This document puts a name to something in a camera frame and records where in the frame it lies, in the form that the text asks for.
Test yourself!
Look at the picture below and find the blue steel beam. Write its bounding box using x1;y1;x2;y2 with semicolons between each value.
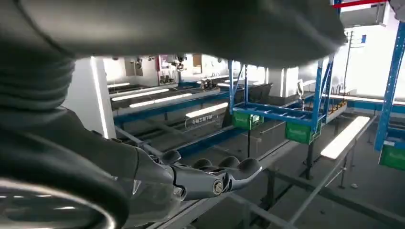
175;126;247;159
113;90;230;125

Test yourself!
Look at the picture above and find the green plastic crate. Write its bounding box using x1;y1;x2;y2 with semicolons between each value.
285;121;323;146
378;144;405;172
232;110;264;131

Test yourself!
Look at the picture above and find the white pillar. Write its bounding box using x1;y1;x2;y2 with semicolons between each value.
63;56;117;140

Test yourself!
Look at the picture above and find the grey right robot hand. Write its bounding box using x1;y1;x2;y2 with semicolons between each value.
0;0;347;229

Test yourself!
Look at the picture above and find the blue metal rack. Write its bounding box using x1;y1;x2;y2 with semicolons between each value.
227;57;336;134
374;21;405;152

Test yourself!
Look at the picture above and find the red metal bar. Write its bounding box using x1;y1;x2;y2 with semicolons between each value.
332;0;388;9

